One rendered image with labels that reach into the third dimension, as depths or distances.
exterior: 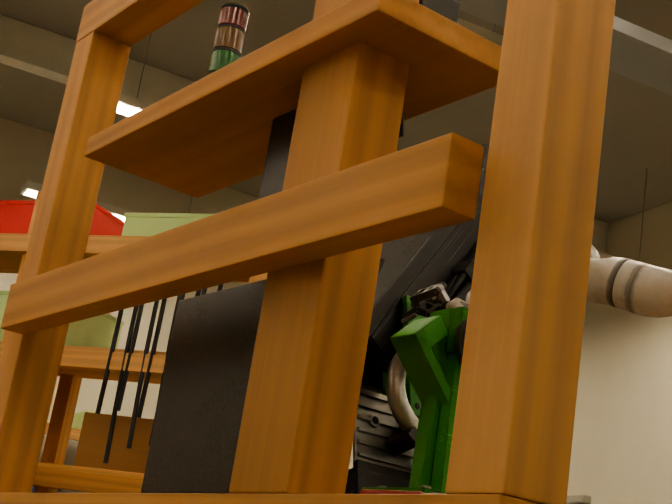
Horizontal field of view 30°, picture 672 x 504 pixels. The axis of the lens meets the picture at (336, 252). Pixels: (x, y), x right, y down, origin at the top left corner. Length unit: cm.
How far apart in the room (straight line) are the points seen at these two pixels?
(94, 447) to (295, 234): 339
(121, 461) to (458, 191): 358
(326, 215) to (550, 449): 44
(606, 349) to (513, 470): 973
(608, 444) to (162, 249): 895
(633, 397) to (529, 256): 927
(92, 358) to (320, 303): 334
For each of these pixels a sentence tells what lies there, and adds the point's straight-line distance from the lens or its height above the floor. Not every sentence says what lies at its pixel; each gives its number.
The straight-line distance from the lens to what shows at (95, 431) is 495.
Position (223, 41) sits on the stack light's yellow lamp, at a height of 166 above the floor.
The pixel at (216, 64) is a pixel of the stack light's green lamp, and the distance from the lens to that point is 217.
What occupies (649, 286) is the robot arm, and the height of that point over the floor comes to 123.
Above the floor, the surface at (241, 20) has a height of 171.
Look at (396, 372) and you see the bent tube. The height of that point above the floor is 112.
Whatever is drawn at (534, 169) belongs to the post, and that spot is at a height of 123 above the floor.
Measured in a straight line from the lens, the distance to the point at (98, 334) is 533.
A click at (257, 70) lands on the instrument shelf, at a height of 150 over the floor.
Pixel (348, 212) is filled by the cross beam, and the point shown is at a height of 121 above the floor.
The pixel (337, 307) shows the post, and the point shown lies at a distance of 163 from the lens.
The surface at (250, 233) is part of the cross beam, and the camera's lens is 171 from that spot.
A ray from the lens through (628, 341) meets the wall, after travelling 1079.
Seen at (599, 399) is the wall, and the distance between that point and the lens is 1093.
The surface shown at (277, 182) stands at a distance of 195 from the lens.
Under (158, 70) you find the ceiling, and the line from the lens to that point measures 968.
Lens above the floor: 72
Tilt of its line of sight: 17 degrees up
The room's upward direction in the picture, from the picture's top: 9 degrees clockwise
